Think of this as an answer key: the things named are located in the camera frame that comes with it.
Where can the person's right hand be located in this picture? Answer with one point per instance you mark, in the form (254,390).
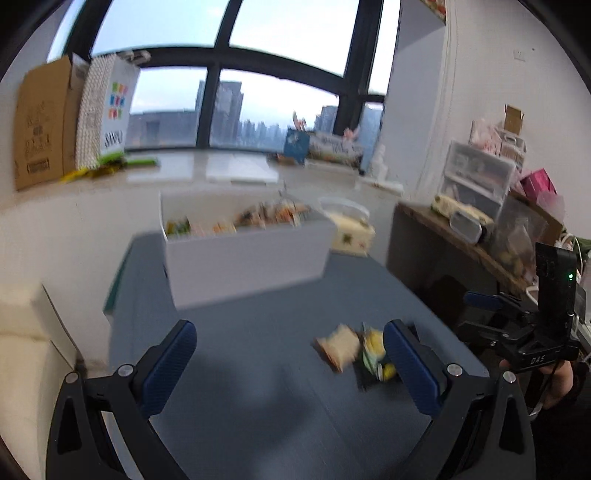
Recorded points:
(559,383)

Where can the brown cardboard box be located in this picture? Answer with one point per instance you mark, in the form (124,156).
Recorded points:
(41,129)

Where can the small open cardboard box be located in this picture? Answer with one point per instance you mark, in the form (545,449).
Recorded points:
(513,119)

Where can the white flat board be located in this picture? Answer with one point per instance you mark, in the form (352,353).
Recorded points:
(240,170)

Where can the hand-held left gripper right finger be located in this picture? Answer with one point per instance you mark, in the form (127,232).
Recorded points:
(411,364)

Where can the colourful printed box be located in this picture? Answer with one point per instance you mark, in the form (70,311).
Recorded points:
(334,148)

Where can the black and yellow snack packet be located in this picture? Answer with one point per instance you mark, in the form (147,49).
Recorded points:
(376,357)

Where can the blue box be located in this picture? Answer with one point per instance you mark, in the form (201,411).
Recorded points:
(296,145)

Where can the clear plastic drawer unit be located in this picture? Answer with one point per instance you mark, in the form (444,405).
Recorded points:
(478,177)

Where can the cream patterned box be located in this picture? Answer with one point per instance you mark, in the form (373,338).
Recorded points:
(455,206)

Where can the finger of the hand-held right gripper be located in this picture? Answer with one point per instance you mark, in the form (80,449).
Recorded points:
(482,332)
(487,302)

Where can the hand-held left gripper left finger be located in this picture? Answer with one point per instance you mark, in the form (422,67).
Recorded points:
(168,364)

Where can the cream armchair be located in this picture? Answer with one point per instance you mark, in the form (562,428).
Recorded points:
(27,369)

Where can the dark wooden side table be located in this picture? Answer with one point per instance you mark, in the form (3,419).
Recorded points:
(429,258)

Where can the pile of snack packets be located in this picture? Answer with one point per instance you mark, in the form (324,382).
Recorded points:
(258,217)

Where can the clear container with black rim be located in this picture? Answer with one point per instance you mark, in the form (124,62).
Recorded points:
(471,228)

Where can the clear plastic bag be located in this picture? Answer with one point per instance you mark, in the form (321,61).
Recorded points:
(519,235)

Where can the patterned tissue box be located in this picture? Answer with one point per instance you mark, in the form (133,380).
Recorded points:
(353,237)

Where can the white box with coloured squares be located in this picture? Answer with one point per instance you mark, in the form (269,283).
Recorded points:
(111,115)

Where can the pink box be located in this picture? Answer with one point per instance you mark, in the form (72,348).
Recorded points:
(538,184)

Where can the green and yellow packet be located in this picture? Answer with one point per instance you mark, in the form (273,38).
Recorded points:
(120,164)

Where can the clear plastic tub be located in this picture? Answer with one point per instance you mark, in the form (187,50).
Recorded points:
(344,206)

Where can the tan snack packet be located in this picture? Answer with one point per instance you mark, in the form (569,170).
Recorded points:
(339,346)

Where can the white storage box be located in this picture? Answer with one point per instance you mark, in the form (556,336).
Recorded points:
(249,267)

